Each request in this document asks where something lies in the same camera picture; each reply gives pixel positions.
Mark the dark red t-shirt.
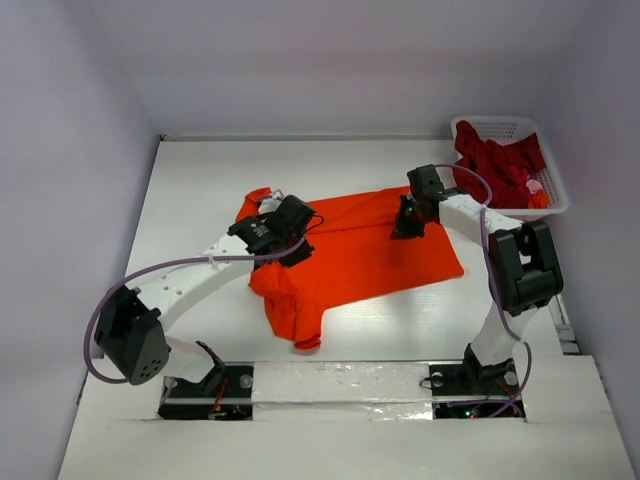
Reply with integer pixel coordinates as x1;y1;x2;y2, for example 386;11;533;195
453;121;546;209

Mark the orange t-shirt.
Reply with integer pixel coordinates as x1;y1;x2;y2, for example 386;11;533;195
248;186;464;351

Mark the orange garment in basket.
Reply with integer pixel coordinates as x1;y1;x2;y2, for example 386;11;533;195
527;190;550;209

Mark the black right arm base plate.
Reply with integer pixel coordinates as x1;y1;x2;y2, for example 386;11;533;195
419;360;526;420

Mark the white plastic laundry basket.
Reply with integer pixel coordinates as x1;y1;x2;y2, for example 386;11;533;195
451;115;568;219

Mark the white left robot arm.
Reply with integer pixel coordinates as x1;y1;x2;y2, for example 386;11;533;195
88;195;316;396

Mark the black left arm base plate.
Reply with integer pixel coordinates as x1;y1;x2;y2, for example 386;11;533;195
157;341;254;421

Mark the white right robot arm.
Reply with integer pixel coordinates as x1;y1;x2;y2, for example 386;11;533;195
391;164;564;392

